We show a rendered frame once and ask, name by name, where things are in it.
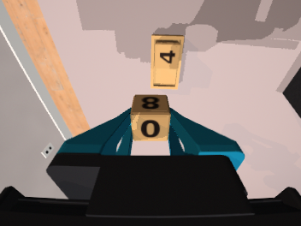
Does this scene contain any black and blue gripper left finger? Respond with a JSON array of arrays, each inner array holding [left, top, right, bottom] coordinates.
[[57, 107, 133, 155]]

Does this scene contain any tan wooden number cube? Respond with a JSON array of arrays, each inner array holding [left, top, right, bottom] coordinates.
[[130, 95, 171, 141], [155, 40, 181, 69]]

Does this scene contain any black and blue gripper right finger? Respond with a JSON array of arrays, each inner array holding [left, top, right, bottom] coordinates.
[[168, 107, 245, 171]]

